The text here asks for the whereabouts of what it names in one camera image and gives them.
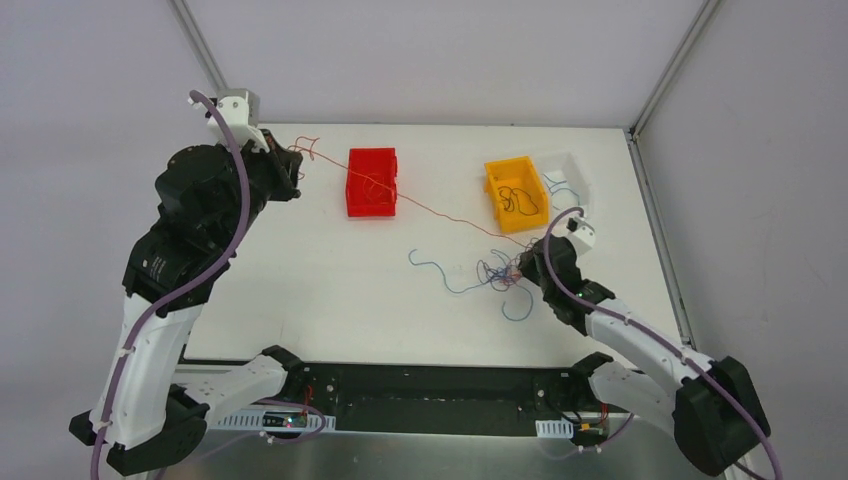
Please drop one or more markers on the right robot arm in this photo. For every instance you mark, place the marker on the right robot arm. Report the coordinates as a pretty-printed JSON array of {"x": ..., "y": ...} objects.
[{"x": 709, "y": 407}]

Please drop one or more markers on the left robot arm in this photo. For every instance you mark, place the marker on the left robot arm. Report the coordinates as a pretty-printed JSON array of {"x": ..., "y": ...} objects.
[{"x": 144, "y": 422}]

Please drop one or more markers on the orange plastic bin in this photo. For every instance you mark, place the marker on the orange plastic bin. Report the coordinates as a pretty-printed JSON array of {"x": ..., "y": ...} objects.
[{"x": 518, "y": 197}]

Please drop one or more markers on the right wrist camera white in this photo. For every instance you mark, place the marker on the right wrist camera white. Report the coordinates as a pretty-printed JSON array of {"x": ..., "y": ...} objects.
[{"x": 581, "y": 234}]

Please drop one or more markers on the clear plastic bin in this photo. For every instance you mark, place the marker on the clear plastic bin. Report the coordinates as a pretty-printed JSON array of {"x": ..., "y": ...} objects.
[{"x": 566, "y": 182}]

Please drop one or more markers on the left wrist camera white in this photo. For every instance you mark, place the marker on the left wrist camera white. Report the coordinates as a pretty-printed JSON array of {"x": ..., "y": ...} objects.
[{"x": 239, "y": 108}]

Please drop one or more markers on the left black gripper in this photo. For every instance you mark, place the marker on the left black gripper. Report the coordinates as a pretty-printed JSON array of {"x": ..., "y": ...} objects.
[{"x": 281, "y": 169}]

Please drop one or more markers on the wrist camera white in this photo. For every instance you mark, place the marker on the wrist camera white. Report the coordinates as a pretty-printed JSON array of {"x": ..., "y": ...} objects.
[
  {"x": 581, "y": 234},
  {"x": 239, "y": 108}
]

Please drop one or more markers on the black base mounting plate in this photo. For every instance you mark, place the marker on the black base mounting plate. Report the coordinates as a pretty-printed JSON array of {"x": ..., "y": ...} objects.
[{"x": 450, "y": 400}]

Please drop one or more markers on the red plastic bin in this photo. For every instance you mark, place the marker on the red plastic bin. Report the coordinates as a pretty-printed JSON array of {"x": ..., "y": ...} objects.
[{"x": 370, "y": 189}]

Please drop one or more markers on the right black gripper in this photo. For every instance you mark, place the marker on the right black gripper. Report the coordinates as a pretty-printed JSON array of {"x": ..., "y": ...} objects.
[{"x": 534, "y": 266}]

